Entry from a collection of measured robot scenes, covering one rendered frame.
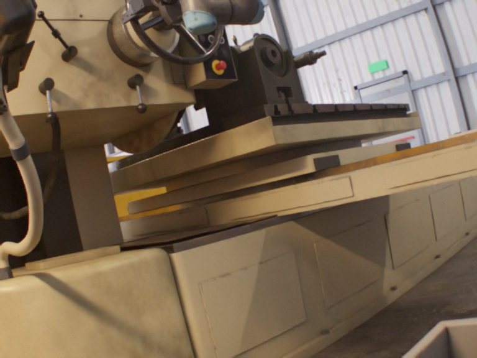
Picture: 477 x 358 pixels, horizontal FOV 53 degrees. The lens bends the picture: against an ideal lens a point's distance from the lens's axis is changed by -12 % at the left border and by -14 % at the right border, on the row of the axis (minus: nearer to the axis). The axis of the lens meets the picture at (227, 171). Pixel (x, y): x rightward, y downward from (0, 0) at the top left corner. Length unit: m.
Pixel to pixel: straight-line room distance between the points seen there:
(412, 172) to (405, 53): 7.62
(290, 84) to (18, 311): 1.31
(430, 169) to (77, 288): 1.15
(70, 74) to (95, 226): 0.88
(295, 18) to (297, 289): 8.82
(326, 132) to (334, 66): 7.96
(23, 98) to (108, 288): 0.61
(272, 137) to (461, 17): 7.34
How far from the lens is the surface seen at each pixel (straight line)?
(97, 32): 1.72
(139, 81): 1.69
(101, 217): 2.32
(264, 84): 1.96
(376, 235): 2.69
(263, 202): 2.16
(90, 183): 2.32
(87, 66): 1.65
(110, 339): 1.60
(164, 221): 2.64
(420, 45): 9.20
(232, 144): 1.99
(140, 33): 1.50
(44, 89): 1.52
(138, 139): 2.17
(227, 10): 1.30
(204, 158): 2.11
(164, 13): 1.37
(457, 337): 0.44
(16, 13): 0.95
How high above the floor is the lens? 0.70
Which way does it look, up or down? 3 degrees up
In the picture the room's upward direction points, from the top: 12 degrees counter-clockwise
